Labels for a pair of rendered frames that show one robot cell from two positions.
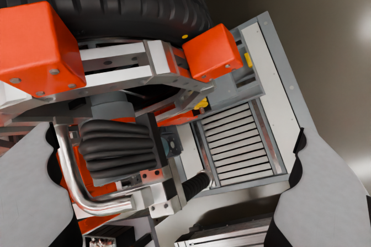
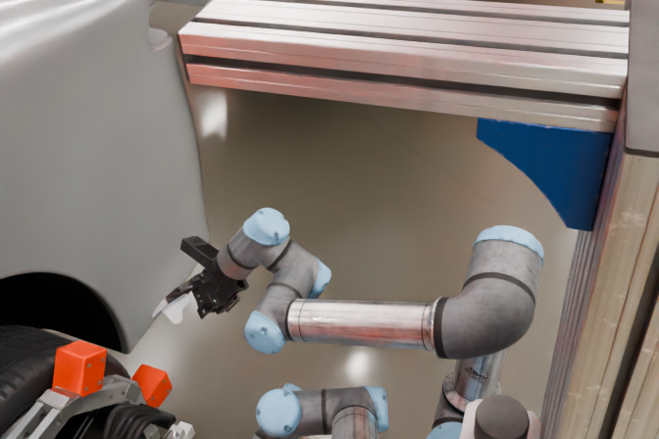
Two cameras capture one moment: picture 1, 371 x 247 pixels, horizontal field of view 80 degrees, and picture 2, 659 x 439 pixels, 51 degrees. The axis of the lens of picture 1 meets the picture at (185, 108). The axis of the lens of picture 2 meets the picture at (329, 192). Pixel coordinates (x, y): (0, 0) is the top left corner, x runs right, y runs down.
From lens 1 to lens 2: 1.47 m
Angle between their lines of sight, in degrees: 71
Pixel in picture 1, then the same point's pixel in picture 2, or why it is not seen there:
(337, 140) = not seen: outside the picture
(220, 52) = (154, 374)
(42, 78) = (95, 366)
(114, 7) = not seen: hidden behind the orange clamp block
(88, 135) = (118, 414)
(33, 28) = (85, 346)
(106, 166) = (143, 417)
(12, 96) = (71, 396)
